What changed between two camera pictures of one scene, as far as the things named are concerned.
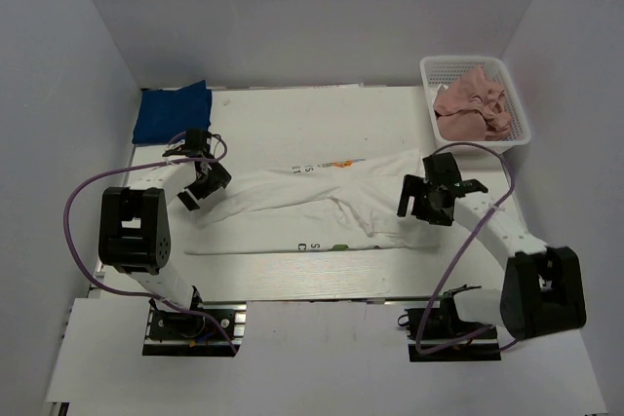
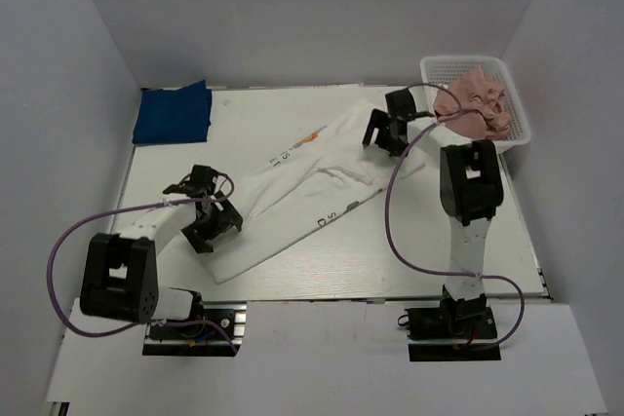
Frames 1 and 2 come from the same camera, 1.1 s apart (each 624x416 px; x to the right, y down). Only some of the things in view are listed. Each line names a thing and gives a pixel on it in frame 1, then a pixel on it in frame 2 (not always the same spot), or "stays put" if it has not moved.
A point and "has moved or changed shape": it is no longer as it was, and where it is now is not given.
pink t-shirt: [472, 108] stays put
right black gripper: [413, 186] to [377, 121]
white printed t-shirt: [317, 204] has moved or changed shape
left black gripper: [217, 177] to [200, 240]
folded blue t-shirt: [163, 113] stays put
